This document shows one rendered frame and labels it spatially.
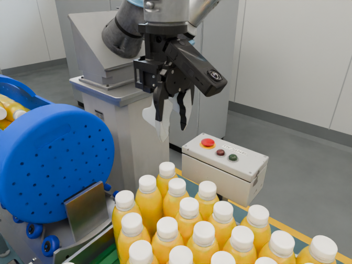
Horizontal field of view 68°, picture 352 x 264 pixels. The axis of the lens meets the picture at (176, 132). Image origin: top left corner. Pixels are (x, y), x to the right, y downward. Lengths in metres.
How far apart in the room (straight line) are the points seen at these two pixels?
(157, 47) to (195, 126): 1.89
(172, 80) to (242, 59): 2.94
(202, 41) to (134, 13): 1.25
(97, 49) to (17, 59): 5.04
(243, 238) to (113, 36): 0.76
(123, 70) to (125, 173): 0.41
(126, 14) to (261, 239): 0.75
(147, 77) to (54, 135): 0.26
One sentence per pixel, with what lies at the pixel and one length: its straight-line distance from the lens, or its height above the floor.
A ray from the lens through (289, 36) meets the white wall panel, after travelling 3.14.
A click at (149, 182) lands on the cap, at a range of 0.61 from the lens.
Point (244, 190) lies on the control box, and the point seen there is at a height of 1.05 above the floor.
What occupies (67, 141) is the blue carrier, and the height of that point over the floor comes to 1.16.
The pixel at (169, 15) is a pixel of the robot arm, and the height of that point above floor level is 1.43.
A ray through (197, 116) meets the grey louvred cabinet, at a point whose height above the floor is 0.49.
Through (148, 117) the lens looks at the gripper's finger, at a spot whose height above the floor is 1.25.
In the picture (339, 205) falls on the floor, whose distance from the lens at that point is 2.45.
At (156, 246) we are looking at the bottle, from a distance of 0.53.
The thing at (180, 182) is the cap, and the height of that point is 1.08.
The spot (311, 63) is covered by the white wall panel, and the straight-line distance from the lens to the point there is 3.11.
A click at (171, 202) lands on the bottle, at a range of 0.61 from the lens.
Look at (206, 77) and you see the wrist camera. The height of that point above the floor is 1.35.
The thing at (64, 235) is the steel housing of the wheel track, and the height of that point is 0.93.
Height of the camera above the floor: 1.47
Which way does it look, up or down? 29 degrees down
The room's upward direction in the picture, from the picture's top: straight up
